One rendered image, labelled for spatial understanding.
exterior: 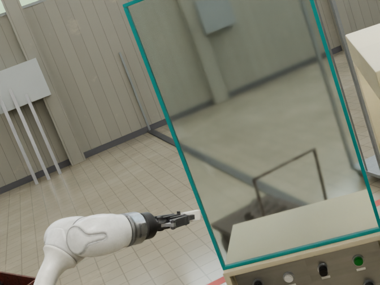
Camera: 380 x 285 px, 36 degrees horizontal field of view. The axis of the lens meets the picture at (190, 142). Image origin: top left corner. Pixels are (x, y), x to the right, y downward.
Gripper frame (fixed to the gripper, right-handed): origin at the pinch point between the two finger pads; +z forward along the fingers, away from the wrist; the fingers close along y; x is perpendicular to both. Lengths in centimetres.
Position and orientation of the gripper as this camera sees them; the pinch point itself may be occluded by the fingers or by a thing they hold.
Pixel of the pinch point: (190, 216)
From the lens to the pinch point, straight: 174.8
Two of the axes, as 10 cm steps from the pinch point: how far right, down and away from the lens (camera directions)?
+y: 7.0, -0.1, -7.1
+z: 7.1, -0.6, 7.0
